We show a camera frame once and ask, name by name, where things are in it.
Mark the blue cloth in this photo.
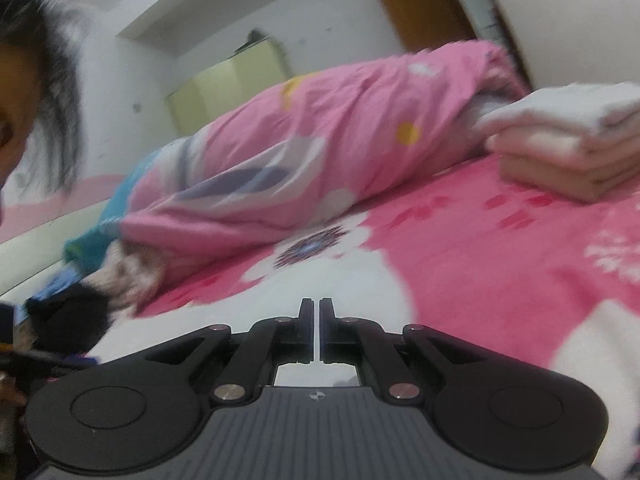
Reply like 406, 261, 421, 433
14, 269, 82, 322

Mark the person's head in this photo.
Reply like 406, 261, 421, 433
0, 0, 87, 222

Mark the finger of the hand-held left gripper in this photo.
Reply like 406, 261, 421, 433
0, 349, 97, 379

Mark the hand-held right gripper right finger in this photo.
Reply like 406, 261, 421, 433
319, 298, 491, 406

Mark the pink and white padded headboard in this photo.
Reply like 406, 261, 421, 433
0, 174, 132, 297

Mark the pink floral duvet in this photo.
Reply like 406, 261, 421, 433
64, 40, 532, 282

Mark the black garment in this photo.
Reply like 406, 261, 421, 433
25, 281, 112, 357

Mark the pink flower print bed blanket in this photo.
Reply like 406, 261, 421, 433
92, 152, 640, 480

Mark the pale yellow wardrobe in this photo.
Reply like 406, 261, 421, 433
164, 40, 292, 139

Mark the wooden door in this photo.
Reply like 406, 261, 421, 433
364, 0, 477, 52

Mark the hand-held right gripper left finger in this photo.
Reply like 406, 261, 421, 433
142, 298, 314, 406

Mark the beige checked knit garment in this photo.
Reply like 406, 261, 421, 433
94, 244, 167, 317

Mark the white sweatshirt orange bear print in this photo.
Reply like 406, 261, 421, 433
475, 81, 640, 137

